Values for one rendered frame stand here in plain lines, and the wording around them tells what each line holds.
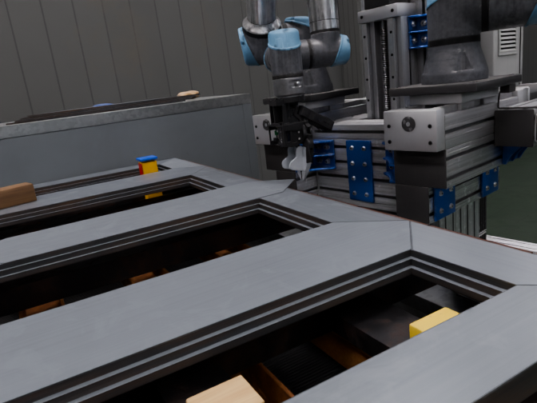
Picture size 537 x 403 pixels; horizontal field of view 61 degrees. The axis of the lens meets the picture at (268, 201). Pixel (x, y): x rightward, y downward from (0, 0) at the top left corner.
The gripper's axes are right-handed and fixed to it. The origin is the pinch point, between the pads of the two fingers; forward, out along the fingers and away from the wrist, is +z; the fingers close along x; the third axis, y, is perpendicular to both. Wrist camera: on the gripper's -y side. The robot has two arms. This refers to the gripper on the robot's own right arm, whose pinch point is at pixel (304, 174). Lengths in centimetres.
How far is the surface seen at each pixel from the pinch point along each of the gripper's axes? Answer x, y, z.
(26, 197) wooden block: -45, 63, -1
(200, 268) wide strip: 37, 43, 1
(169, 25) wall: -295, -72, -78
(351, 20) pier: -317, -284, -76
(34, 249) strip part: 4, 64, 1
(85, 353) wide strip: 49, 61, 1
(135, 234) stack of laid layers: 8.5, 46.1, 1.6
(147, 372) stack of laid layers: 54, 56, 3
